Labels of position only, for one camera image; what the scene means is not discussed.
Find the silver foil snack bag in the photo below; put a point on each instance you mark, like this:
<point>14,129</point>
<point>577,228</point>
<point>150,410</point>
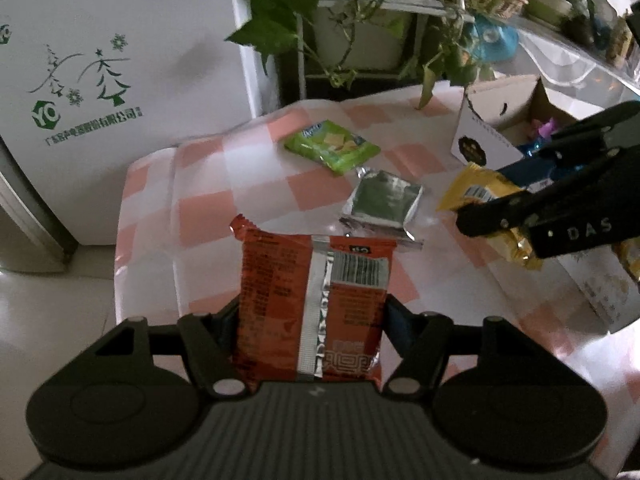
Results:
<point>382,205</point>

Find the pink checkered tablecloth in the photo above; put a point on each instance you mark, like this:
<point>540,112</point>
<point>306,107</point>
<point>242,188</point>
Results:
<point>175,253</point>

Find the white printed cardboard box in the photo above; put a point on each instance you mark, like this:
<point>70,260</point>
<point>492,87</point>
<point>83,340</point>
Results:
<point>494,120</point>

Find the glass jar with label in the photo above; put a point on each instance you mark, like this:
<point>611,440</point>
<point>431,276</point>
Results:
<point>623,48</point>

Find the green ceramic plant pot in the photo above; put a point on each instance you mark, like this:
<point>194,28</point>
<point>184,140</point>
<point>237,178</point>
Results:
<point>550,12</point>

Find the green cracker bag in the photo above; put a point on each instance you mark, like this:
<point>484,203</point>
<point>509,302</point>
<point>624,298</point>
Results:
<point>332,146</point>

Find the red snack bag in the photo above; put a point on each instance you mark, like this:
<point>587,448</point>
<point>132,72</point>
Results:
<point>310,305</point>

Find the white metal plant rack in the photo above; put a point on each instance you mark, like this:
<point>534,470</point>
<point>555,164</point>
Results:
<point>317,79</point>

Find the blue ribbon spool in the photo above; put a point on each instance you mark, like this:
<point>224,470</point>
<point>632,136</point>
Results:
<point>492,42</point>

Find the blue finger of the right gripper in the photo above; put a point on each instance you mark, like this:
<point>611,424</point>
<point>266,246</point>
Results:
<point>545,168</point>
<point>501,214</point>

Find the purple snack bag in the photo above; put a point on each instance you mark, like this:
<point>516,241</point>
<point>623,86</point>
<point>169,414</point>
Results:
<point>543,130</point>

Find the yellow snack packet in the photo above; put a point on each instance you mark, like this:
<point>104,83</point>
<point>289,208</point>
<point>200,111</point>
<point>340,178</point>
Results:
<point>480,198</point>

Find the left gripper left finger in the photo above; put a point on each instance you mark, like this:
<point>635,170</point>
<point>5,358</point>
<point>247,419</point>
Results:
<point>206,343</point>

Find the white refrigerator with tree print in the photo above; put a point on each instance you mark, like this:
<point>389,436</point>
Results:
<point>88,87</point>

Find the lower white plant pot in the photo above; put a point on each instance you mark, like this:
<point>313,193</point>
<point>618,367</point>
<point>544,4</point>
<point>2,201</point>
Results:
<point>378,44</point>

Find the green pothos plant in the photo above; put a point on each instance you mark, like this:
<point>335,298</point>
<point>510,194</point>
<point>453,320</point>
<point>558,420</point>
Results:
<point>448,48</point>

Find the blue foil snack bag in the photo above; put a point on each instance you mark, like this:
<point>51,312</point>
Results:
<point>530,148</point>

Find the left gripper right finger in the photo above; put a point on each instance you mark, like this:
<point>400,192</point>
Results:
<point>425,342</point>

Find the large yellow snack bag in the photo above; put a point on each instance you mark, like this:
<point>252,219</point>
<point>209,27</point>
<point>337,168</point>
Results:
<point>628,254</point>

